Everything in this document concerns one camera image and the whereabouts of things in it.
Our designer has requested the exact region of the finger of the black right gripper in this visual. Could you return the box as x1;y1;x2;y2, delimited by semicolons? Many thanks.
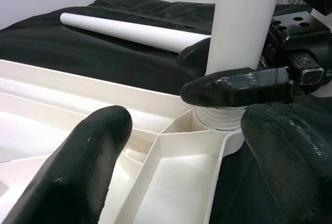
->
179;65;295;108
176;37;212;77

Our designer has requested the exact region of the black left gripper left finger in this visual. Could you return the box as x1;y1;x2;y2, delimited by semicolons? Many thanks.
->
0;104;133;224

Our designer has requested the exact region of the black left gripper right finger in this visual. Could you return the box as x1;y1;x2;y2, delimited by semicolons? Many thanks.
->
240;104;332;224

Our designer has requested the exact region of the white plastic table leg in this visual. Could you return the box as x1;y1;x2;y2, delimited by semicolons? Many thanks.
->
193;0;286;132
60;12;205;53

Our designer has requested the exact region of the cream plastic children table top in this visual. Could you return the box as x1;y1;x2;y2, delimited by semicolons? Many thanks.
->
0;59;246;224

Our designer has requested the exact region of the black tablecloth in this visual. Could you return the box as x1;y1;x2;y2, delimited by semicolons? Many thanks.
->
0;0;332;224

